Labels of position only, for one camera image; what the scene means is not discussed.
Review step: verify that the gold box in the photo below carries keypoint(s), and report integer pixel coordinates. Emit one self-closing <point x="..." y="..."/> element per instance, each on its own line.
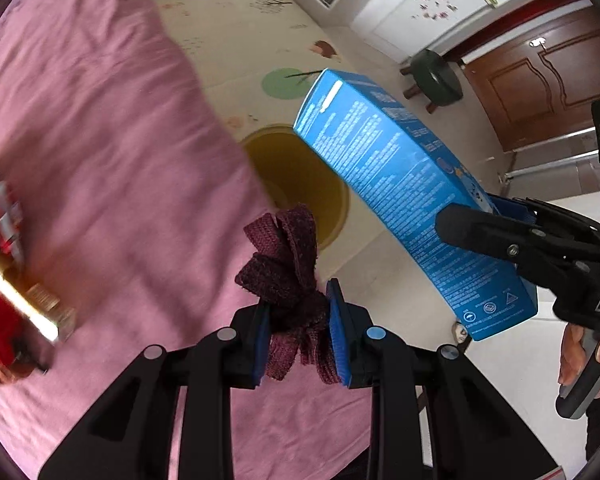
<point x="35" y="305"/>

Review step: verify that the person's right hand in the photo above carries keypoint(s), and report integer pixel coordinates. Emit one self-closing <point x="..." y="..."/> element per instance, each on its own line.
<point x="572" y="355"/>

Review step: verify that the pink bed sheet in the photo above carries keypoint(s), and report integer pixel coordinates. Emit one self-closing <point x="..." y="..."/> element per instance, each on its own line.
<point x="105" y="135"/>

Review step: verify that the brown wooden door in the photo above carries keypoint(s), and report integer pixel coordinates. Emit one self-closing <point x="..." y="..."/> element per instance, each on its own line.
<point x="530" y="75"/>

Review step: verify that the red snack packet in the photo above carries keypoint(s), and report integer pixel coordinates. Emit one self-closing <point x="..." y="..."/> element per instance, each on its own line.
<point x="2" y="215"/>

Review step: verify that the white metal bar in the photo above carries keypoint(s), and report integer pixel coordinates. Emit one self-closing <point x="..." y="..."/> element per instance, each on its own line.
<point x="555" y="165"/>

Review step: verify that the cream printed floor mat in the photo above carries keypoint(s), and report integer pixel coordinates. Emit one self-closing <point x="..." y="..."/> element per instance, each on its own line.
<point x="220" y="35"/>

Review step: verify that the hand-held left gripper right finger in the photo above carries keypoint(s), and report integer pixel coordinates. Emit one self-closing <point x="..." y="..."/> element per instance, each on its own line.
<point x="337" y="335"/>

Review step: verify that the yellow waste bin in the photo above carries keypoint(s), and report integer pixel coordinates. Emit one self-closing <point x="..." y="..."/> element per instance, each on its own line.
<point x="300" y="175"/>

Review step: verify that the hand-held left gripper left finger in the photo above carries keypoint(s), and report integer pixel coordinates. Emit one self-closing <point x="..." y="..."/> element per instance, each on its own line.
<point x="260" y="342"/>

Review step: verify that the blue cardboard box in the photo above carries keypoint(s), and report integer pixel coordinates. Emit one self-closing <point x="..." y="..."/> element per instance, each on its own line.
<point x="380" y="160"/>

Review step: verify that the maroon knitted cloth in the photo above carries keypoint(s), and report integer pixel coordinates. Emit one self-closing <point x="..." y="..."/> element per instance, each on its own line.
<point x="290" y="270"/>

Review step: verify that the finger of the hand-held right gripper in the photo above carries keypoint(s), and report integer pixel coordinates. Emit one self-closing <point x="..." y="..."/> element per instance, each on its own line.
<point x="510" y="207"/>
<point x="480" y="232"/>

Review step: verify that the green round stool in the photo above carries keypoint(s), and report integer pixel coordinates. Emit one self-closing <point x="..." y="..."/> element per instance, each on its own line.
<point x="435" y="75"/>

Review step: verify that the white cabinet with stickers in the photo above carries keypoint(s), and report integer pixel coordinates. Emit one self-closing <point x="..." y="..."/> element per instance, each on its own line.
<point x="405" y="10"/>

